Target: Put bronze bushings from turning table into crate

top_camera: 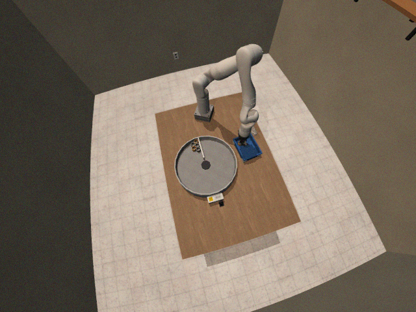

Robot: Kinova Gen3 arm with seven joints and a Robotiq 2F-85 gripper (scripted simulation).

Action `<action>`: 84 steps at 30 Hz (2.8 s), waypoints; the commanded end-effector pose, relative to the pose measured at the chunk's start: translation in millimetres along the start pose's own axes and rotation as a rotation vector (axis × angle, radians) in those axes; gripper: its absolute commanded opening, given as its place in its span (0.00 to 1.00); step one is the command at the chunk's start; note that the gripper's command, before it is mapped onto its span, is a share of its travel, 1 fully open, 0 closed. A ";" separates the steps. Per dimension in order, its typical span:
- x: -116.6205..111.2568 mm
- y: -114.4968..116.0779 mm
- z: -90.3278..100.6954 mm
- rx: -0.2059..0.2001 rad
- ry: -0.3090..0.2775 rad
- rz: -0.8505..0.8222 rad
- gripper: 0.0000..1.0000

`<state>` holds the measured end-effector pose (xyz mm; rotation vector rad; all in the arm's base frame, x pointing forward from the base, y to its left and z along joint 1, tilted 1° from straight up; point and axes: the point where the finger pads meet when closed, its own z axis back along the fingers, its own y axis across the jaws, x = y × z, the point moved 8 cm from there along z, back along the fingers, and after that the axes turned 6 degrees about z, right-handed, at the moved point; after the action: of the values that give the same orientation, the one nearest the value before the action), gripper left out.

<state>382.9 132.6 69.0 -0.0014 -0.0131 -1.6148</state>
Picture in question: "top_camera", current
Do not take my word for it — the blue open tray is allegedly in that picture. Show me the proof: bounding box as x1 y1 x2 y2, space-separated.
233 133 262 163

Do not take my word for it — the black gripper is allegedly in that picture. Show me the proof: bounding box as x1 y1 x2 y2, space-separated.
238 134 249 146

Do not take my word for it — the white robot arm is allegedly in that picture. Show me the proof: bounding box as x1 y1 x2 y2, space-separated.
192 44 263 137

